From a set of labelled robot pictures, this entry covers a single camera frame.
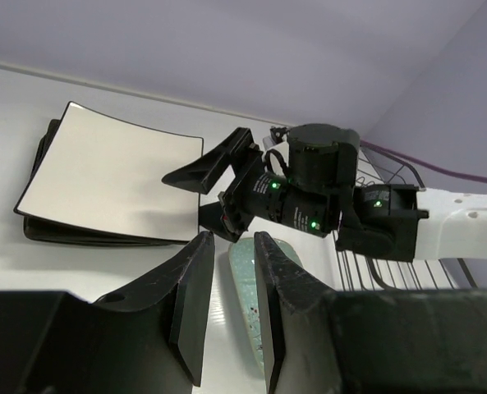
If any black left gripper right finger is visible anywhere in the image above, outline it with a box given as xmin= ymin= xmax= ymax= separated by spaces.
xmin=254 ymin=231 xmax=333 ymax=393

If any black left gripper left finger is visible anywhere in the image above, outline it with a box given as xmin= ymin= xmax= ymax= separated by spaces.
xmin=95 ymin=231 xmax=215 ymax=387

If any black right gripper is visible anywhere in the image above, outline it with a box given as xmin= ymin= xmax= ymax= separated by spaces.
xmin=162 ymin=127 xmax=287 ymax=241

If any light blue patterned plate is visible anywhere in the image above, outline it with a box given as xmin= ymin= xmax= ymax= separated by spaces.
xmin=227 ymin=236 xmax=300 ymax=377

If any white round plate black rim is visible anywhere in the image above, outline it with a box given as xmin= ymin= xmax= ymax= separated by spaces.
xmin=15 ymin=102 xmax=204 ymax=242

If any teal green square plate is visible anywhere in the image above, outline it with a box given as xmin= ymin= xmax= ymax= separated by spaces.
xmin=23 ymin=119 xmax=187 ymax=247

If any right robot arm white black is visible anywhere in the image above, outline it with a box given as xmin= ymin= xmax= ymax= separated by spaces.
xmin=163 ymin=123 xmax=487 ymax=262

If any grey wire dish rack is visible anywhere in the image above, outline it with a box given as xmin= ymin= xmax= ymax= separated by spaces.
xmin=333 ymin=145 xmax=477 ymax=291

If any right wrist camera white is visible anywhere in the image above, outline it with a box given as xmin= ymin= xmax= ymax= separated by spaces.
xmin=263 ymin=126 xmax=290 ymax=177

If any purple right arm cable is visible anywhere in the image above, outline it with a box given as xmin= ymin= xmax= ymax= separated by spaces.
xmin=360 ymin=139 xmax=487 ymax=186

